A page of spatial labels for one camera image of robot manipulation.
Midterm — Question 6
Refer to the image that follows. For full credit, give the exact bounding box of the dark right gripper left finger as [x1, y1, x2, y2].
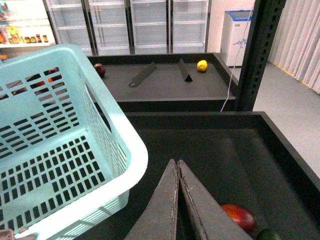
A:
[125, 159, 179, 240]

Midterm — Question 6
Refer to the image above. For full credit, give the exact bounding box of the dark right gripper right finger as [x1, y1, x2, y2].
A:
[177, 160, 251, 240]

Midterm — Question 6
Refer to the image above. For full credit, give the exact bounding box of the light blue plastic basket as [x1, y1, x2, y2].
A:
[0, 44, 148, 240]

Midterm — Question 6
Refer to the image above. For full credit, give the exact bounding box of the dark red apple rear right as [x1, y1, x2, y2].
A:
[93, 63, 106, 78]

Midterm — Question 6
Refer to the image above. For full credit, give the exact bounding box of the dark red apple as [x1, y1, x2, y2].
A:
[93, 63, 106, 78]
[48, 67, 60, 75]

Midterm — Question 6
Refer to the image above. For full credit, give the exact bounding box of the dark red apple rear left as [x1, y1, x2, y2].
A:
[48, 67, 60, 75]

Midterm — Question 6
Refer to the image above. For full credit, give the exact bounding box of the red yellow mango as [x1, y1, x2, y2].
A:
[221, 203, 257, 234]

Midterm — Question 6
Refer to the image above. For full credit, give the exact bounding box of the green avocado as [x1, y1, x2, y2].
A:
[255, 228, 282, 240]

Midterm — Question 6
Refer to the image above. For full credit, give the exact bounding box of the black triangular divider right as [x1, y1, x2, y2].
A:
[178, 58, 193, 83]

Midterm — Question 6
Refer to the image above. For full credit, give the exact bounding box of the black triangular divider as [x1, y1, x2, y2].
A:
[178, 58, 193, 83]
[128, 62, 157, 88]

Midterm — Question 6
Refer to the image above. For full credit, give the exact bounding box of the black triangular divider left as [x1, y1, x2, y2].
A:
[128, 62, 157, 88]

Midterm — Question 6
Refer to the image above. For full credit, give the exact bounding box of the yellow lemon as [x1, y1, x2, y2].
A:
[196, 60, 208, 73]

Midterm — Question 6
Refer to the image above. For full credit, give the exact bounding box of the white pleated curtain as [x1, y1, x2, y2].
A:
[268, 0, 320, 94]

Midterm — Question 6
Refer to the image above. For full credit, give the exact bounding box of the white chest freezer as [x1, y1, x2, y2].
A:
[220, 10, 253, 67]

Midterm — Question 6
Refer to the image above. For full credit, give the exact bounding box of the glass door refrigerator row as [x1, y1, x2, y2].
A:
[44, 0, 212, 56]

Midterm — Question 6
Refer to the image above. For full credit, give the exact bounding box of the shelf with jars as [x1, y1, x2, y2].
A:
[0, 0, 56, 60]

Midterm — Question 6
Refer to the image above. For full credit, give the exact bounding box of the pink cable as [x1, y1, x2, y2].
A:
[219, 9, 253, 113]

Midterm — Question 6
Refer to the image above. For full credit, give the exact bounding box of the black perforated shelf post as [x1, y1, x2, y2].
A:
[234, 0, 286, 112]

